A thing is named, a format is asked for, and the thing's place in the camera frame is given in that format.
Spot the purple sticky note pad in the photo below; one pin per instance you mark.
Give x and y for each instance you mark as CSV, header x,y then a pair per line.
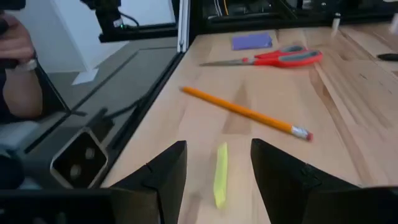
x,y
252,41

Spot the black equipment stand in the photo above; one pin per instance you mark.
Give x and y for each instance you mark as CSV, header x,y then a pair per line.
x,y
109,18

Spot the black pen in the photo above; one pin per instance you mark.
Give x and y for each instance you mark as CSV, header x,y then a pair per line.
x,y
388,57

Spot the silver aluminium extrusion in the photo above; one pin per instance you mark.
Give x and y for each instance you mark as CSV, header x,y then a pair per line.
x,y
183,25

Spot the yellow pencil with eraser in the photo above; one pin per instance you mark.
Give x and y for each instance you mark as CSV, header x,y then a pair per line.
x,y
248,113

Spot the yellow-green rubber eraser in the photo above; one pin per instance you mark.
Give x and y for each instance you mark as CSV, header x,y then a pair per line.
x,y
221,177

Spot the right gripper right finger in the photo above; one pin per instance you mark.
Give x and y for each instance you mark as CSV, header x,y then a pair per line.
x,y
286,186

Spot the white box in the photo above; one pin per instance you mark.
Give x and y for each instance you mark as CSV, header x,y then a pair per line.
x,y
77,37

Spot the person's wristwatch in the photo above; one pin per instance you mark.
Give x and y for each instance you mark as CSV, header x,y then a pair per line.
x,y
28,66

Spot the person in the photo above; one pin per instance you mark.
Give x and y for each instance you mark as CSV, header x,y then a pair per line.
x,y
15,133

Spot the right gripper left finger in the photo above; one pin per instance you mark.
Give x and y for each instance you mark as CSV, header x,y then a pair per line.
x,y
164,180

